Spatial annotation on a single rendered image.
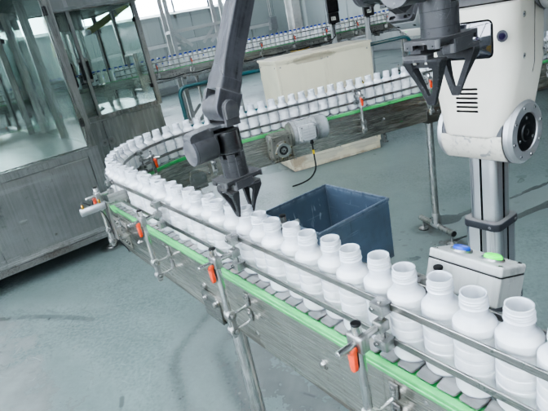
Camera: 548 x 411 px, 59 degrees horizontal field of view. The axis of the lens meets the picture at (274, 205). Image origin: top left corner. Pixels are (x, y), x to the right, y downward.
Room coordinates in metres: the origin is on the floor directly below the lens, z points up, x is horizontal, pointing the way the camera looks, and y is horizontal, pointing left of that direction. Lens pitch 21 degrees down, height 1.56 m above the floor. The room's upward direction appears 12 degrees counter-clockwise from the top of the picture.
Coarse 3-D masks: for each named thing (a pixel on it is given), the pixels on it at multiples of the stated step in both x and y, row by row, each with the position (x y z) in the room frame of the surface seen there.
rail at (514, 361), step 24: (192, 216) 1.21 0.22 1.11; (240, 240) 1.01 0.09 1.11; (288, 288) 0.88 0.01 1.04; (336, 312) 0.75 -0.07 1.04; (408, 312) 0.61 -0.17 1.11; (456, 336) 0.54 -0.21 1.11; (432, 360) 0.58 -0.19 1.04; (504, 360) 0.48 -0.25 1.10; (480, 384) 0.51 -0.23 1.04; (528, 408) 0.46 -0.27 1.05
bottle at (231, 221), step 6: (228, 204) 1.12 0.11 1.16; (228, 210) 1.09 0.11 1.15; (228, 216) 1.09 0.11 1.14; (234, 216) 1.09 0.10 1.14; (228, 222) 1.09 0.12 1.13; (234, 222) 1.08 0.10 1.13; (228, 228) 1.08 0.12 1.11; (234, 228) 1.08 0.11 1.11; (228, 246) 1.10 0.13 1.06; (240, 252) 1.08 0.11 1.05
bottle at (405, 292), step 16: (400, 272) 0.64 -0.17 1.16; (416, 272) 0.65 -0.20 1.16; (400, 288) 0.64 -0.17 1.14; (416, 288) 0.64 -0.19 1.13; (400, 304) 0.63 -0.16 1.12; (416, 304) 0.62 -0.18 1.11; (400, 320) 0.63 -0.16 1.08; (400, 336) 0.63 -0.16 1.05; (416, 336) 0.62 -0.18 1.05; (400, 352) 0.64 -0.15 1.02
